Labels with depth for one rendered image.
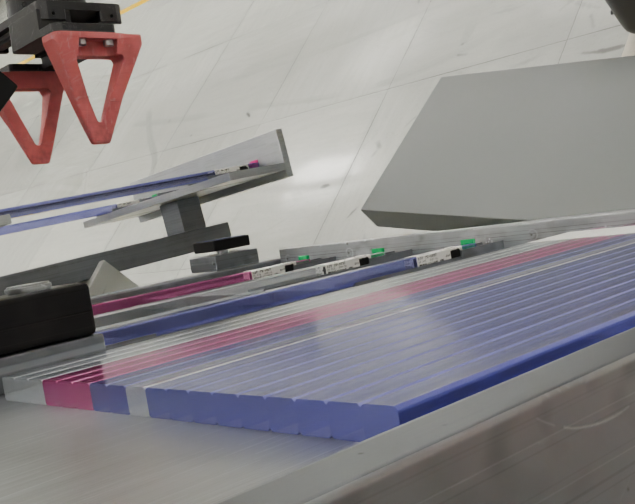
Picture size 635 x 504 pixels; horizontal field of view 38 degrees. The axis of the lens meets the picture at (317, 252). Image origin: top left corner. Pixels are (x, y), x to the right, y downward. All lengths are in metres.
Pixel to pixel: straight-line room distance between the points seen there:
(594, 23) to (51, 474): 2.17
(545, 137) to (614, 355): 0.86
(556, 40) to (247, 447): 2.18
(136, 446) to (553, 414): 0.14
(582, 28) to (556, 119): 1.26
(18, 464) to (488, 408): 0.16
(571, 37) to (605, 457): 2.15
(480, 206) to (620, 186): 0.18
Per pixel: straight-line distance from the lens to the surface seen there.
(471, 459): 0.22
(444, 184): 1.18
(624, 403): 0.27
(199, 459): 0.28
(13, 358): 0.48
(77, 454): 0.32
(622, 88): 1.12
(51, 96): 0.77
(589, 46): 2.32
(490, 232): 0.85
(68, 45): 0.65
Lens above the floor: 1.26
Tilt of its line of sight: 31 degrees down
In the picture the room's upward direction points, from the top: 48 degrees counter-clockwise
